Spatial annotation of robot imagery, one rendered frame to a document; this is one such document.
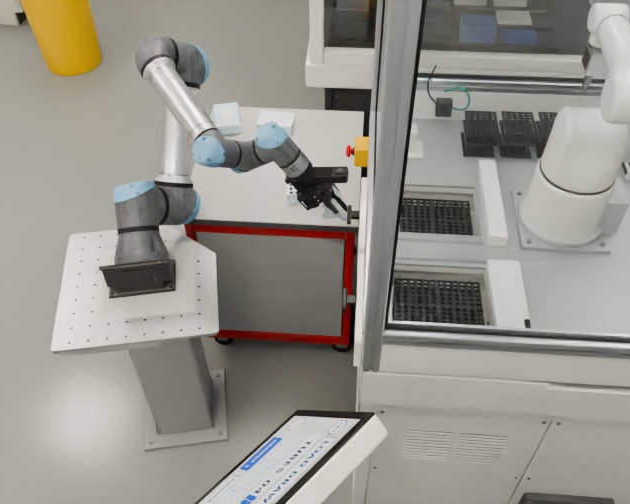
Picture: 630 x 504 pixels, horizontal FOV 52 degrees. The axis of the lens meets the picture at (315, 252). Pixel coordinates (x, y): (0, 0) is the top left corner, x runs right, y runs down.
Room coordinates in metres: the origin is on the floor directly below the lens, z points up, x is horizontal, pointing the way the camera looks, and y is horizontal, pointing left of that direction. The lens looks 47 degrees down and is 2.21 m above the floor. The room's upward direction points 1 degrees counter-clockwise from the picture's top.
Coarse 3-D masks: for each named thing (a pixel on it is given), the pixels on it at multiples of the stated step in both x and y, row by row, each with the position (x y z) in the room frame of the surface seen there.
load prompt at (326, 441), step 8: (320, 440) 0.54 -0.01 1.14; (328, 440) 0.53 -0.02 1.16; (312, 448) 0.53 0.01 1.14; (320, 448) 0.52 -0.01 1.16; (304, 456) 0.51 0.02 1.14; (312, 456) 0.50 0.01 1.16; (296, 464) 0.50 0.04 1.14; (304, 464) 0.49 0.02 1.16; (288, 472) 0.48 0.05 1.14; (296, 472) 0.47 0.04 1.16; (280, 480) 0.47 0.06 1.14; (288, 480) 0.46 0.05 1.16; (272, 488) 0.46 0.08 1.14; (280, 488) 0.45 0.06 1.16; (264, 496) 0.44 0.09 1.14; (272, 496) 0.43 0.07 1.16
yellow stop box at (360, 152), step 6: (360, 138) 1.71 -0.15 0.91; (366, 138) 1.71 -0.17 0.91; (360, 144) 1.68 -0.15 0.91; (366, 144) 1.68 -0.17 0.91; (354, 150) 1.66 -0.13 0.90; (360, 150) 1.65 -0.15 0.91; (366, 150) 1.65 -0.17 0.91; (354, 156) 1.66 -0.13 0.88; (360, 156) 1.65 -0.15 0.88; (366, 156) 1.65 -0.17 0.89; (354, 162) 1.66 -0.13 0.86; (360, 162) 1.65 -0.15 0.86; (366, 162) 1.65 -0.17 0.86
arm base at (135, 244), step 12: (132, 228) 1.28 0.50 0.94; (144, 228) 1.29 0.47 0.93; (156, 228) 1.31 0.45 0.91; (120, 240) 1.27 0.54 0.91; (132, 240) 1.25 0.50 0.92; (144, 240) 1.26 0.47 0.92; (156, 240) 1.27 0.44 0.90; (120, 252) 1.24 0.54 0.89; (132, 252) 1.22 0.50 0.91; (144, 252) 1.22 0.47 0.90; (156, 252) 1.24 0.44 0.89
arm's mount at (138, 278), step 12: (120, 264) 1.19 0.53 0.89; (132, 264) 1.19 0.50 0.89; (144, 264) 1.20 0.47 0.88; (156, 264) 1.20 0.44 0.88; (168, 264) 1.22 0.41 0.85; (108, 276) 1.18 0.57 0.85; (120, 276) 1.19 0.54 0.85; (132, 276) 1.19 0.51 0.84; (144, 276) 1.19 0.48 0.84; (156, 276) 1.20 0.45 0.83; (168, 276) 1.21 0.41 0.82; (120, 288) 1.19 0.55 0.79; (132, 288) 1.19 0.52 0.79; (144, 288) 1.20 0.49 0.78; (156, 288) 1.20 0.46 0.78; (168, 288) 1.20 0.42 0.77
